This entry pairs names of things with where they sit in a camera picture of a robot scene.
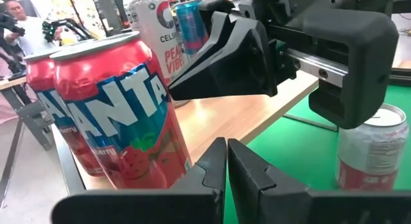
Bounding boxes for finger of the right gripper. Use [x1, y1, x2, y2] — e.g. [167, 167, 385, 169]
[167, 10, 279, 102]
[197, 0, 237, 30]

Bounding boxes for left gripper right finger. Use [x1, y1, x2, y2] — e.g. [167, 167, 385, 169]
[227, 138, 411, 224]

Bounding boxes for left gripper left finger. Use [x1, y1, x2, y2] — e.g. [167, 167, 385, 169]
[51, 137, 228, 224]

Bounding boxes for blue silver Red Bull can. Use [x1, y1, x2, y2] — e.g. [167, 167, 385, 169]
[173, 0, 213, 56]

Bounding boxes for white Celsius peach can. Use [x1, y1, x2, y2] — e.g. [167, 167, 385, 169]
[123, 0, 190, 109]

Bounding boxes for red Fanta strawberry can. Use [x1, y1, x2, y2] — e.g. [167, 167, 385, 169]
[49, 30, 193, 190]
[22, 46, 107, 177]

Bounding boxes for white red Spindrift can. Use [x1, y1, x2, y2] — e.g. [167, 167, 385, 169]
[335, 103, 410, 191]

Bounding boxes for person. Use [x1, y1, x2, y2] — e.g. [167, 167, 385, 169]
[3, 0, 65, 56]

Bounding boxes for background table grey legs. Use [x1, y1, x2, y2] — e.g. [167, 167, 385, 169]
[0, 75, 55, 209]

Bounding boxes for black aluminium table frame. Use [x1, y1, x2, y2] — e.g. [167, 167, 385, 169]
[388, 68, 411, 87]

